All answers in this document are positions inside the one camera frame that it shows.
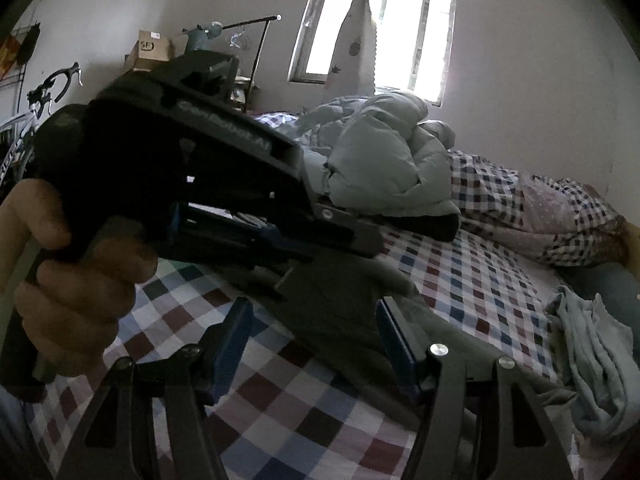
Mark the light green crumpled duvet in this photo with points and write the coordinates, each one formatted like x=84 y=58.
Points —
x=370 y=160

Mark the checkered pillows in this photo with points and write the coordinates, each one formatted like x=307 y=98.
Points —
x=500 y=200

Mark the checkered bed sheet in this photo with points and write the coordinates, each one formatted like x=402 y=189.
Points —
x=300 y=410

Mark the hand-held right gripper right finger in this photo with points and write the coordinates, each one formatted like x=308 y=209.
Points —
x=395 y=340

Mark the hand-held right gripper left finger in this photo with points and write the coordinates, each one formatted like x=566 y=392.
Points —
x=230 y=350

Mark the dark hanging cloth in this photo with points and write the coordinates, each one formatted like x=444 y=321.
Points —
x=30 y=37

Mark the black metal clothes rack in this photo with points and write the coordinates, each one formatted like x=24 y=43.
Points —
x=260 y=50

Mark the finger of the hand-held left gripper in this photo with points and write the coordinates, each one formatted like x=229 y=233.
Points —
x=280 y=245
x=350 y=232

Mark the white bicycle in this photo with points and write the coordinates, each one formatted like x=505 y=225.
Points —
x=45 y=95

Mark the white curtain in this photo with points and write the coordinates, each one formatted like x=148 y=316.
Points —
x=357 y=35

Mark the wooden shelf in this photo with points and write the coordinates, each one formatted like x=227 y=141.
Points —
x=246 y=95

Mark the light green garment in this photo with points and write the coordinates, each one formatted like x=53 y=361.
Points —
x=595 y=360

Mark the blue plush toy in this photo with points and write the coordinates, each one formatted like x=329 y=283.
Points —
x=200 y=37

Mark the dark green printed t-shirt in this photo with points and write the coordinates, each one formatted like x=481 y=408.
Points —
x=340 y=305

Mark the cardboard box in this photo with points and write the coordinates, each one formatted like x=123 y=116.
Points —
x=150 y=50

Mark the window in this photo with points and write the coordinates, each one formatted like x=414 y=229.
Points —
x=320 y=35

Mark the checkered pillow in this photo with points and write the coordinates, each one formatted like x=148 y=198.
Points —
x=275 y=121

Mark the person's left hand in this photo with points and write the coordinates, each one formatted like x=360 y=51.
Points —
x=75 y=305

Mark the dark teal garment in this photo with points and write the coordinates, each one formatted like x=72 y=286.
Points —
x=610 y=280

